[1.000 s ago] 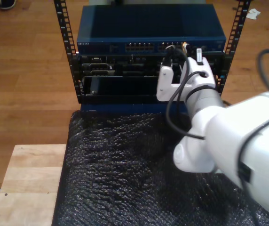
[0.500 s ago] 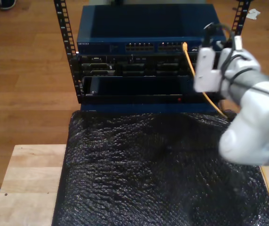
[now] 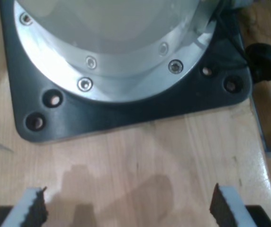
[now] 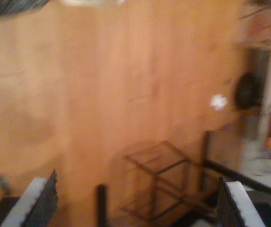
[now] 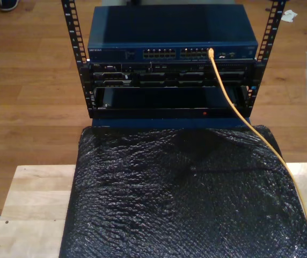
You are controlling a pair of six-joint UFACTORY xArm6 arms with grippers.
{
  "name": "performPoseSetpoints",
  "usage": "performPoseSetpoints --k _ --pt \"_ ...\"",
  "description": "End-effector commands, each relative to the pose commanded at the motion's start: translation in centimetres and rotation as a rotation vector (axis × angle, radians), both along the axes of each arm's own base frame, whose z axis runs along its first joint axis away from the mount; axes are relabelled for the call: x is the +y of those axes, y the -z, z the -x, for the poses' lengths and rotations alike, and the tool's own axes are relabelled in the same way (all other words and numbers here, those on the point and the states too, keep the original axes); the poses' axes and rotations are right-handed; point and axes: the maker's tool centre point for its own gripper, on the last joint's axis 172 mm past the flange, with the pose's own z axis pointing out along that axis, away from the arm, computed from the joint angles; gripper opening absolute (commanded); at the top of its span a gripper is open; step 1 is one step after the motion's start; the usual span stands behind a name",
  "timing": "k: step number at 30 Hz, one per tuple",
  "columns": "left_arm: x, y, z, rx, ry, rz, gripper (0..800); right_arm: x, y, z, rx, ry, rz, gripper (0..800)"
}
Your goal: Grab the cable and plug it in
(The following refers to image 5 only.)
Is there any yellow network cable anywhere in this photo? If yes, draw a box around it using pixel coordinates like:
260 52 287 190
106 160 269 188
207 47 307 225

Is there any white crumpled paper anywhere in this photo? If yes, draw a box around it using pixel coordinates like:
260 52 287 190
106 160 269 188
281 10 298 24

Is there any black rack server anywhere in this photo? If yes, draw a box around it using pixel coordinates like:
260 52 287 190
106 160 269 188
89 62 256 88

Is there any black bubble mat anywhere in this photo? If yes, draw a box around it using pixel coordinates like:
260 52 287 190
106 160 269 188
59 124 307 258

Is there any dark shoe white sole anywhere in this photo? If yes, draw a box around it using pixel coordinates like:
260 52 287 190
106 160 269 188
0 0 19 12

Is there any blue network switch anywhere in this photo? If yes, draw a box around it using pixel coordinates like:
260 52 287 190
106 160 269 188
87 4 259 60

